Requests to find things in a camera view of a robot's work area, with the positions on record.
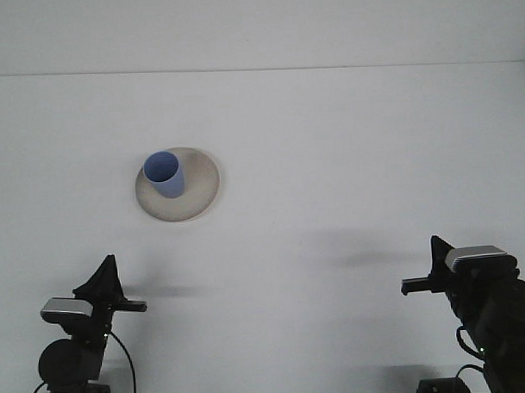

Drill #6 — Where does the pale blue cup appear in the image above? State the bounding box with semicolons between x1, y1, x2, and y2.
141;150;187;202

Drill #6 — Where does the pale round plate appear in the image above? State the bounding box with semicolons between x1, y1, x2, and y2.
133;145;224;224

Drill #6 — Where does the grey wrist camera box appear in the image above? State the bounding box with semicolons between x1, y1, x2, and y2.
38;296;96;322
443;244;519;275

